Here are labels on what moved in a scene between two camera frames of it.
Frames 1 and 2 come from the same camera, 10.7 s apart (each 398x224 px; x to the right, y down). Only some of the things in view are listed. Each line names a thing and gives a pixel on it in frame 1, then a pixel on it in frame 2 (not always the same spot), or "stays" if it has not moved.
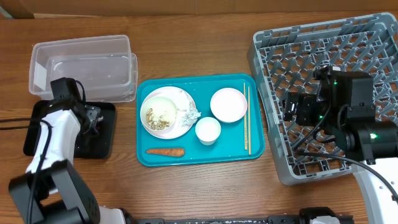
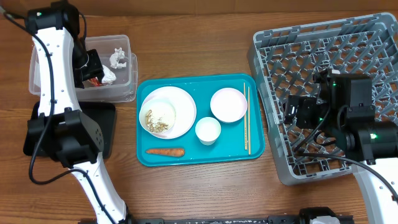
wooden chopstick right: x=249 y=122 stays
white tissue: x=189 y=116 -> x=115 y=58
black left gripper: x=92 y=112 -> x=96 y=70
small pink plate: x=228 y=104 stays
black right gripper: x=304 y=107 stays
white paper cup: x=208 y=129 stays
